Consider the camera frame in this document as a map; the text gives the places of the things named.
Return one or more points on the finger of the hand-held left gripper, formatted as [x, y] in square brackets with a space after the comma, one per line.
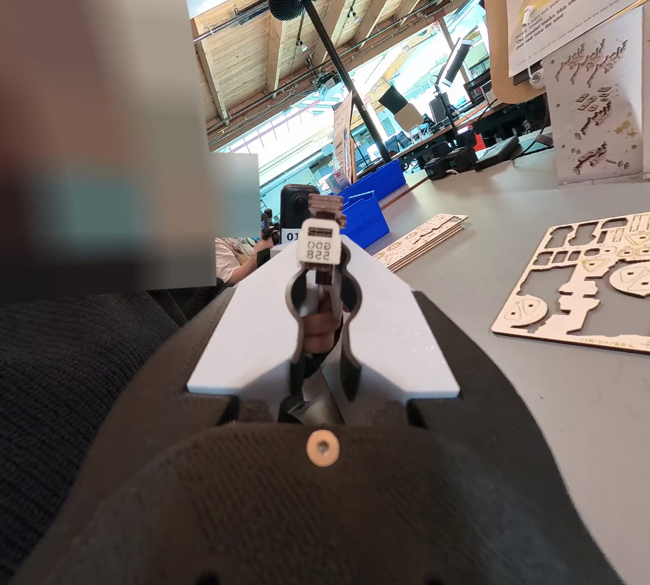
[315, 299]

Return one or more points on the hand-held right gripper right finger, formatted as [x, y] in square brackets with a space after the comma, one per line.
[401, 341]

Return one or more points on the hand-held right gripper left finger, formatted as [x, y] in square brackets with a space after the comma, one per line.
[243, 341]

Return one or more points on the wooden model assembly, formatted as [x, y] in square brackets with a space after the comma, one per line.
[322, 239]

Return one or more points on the grey desk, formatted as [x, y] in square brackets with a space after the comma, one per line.
[558, 417]

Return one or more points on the person's left hand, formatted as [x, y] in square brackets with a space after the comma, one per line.
[322, 331]

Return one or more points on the blue plastic bin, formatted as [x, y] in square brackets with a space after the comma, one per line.
[365, 224]
[376, 178]

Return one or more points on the stack of wooden sheets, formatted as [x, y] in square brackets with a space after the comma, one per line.
[421, 239]

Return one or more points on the black battery charger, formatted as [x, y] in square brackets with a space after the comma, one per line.
[449, 163]

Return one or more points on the wooden parts sheet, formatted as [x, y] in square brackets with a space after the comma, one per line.
[574, 300]

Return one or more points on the black box device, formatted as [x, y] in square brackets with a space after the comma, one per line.
[497, 153]

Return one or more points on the light panel on stand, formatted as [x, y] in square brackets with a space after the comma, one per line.
[452, 62]

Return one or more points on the brown clipboard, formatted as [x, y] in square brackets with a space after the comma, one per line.
[495, 36]

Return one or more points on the white board with puzzle parts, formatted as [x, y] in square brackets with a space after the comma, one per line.
[594, 112]

